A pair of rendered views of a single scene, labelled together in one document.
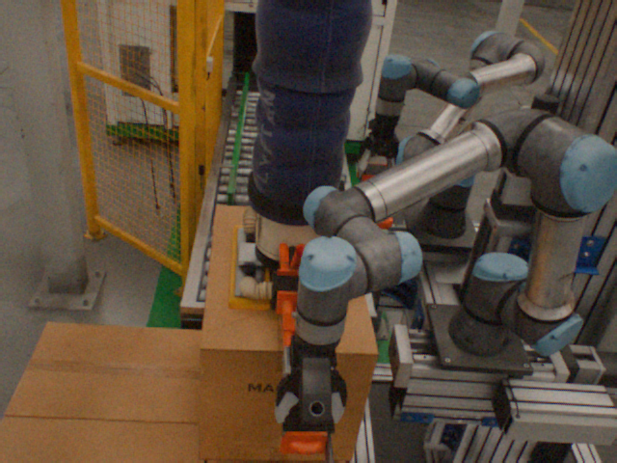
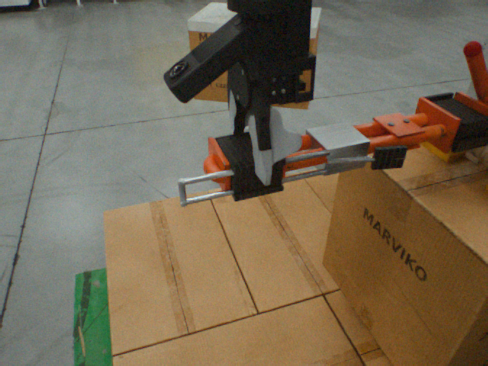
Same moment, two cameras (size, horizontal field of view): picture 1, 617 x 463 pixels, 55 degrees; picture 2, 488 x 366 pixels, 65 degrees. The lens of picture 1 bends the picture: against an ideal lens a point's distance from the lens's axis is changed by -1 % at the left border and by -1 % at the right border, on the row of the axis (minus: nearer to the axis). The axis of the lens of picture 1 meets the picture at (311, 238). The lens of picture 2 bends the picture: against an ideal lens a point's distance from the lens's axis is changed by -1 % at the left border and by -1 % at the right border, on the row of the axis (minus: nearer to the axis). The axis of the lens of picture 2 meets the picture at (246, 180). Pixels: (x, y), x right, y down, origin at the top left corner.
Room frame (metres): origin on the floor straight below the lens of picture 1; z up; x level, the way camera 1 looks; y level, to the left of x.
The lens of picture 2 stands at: (0.57, -0.45, 1.48)
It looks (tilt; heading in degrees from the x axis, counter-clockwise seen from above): 36 degrees down; 78
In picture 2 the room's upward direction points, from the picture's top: straight up
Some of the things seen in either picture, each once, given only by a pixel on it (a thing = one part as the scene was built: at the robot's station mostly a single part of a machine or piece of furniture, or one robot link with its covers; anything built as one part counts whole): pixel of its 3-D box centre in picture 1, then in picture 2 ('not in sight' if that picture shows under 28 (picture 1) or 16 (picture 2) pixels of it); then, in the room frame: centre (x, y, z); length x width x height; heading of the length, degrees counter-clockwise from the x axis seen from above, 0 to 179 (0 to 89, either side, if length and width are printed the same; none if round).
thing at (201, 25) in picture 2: not in sight; (257, 53); (1.06, 1.53, 0.82); 0.60 x 0.40 x 0.40; 155
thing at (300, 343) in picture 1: (314, 353); (267, 51); (0.69, -0.03, 1.35); 0.09 x 0.08 x 0.12; 8
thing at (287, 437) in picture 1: (301, 423); (246, 160); (0.66, -0.02, 1.20); 0.08 x 0.07 x 0.05; 8
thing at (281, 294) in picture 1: (295, 291); (452, 120); (1.01, 0.02, 1.20); 0.10 x 0.08 x 0.06; 98
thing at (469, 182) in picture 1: (451, 177); not in sight; (1.62, -0.40, 1.20); 0.13 x 0.12 x 0.14; 45
